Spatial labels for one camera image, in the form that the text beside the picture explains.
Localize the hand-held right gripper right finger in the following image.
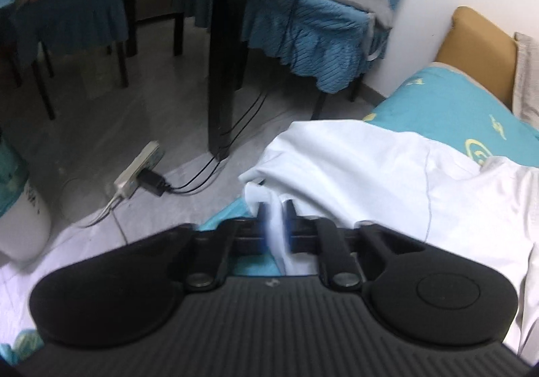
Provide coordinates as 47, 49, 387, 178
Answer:
283, 200, 426, 292

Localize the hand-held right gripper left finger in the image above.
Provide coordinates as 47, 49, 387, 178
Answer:
168, 202, 274, 292

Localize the white t-shirt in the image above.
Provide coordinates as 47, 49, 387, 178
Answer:
239, 119, 539, 361

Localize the black plug adapter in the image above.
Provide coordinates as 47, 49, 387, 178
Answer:
137, 168, 171, 196

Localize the white power strip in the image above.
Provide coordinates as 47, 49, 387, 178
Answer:
114, 140, 163, 198

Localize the dark table with white edge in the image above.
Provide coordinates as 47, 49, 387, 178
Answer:
0, 0, 257, 159

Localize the teal printed bed sheet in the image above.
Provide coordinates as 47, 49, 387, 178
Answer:
0, 65, 539, 367

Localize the white round bin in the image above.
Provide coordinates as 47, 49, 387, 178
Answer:
0, 128, 53, 262

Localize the mustard yellow headboard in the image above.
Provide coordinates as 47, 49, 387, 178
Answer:
436, 6, 518, 112

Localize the grey pillow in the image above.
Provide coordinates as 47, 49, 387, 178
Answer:
511, 32, 539, 131

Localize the black cable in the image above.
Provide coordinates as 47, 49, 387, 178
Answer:
166, 0, 325, 195

